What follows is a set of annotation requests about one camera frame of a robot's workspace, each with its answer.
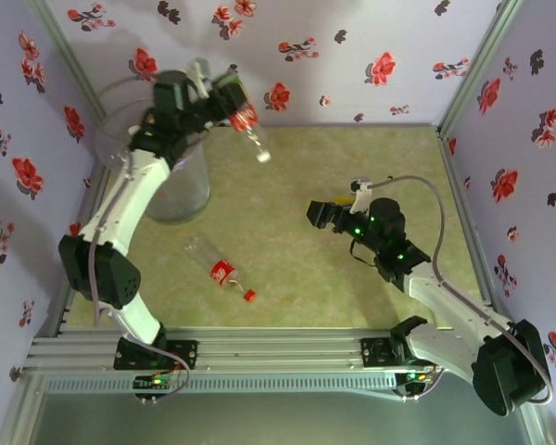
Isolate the aluminium mounting rail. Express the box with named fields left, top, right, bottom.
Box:
left=25, top=325, right=537, bottom=375

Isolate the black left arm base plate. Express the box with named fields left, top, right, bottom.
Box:
left=113, top=337, right=199, bottom=372

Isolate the cola bottle with red cap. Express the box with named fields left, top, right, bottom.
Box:
left=183, top=235, right=258, bottom=304

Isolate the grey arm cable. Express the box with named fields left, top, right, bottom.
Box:
left=88, top=73, right=190, bottom=402
left=369, top=174, right=555, bottom=406

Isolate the grey left arm cable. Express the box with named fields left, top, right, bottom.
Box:
left=88, top=73, right=190, bottom=402

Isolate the aluminium side rail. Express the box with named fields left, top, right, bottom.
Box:
left=436, top=127, right=499, bottom=310
left=53, top=277, right=82, bottom=335

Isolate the bottle with colourful red label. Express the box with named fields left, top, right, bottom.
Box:
left=229, top=104, right=273, bottom=164

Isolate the aluminium frame post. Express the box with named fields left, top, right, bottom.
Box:
left=25, top=0, right=98, bottom=106
left=437, top=0, right=524, bottom=138

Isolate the grey right arm cable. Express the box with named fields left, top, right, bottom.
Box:
left=369, top=174, right=555, bottom=406

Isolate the perforated grey cable duct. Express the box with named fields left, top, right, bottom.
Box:
left=41, top=375, right=399, bottom=396

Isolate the translucent plastic bin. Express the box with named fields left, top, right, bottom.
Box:
left=95, top=76, right=211, bottom=226

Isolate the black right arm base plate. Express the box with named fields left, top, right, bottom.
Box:
left=360, top=337, right=402, bottom=371

